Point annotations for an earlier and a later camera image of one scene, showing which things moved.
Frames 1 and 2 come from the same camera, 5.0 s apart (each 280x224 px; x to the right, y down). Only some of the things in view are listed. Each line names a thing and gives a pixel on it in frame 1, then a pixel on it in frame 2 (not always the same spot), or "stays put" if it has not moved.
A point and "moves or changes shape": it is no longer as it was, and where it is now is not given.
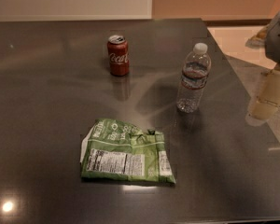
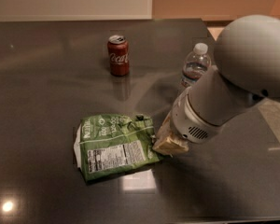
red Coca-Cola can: x=119 y=52 stays put
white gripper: x=279 y=37 → x=186 y=119
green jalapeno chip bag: x=116 y=150 moves or changes shape
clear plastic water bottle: x=193 y=78 stays put
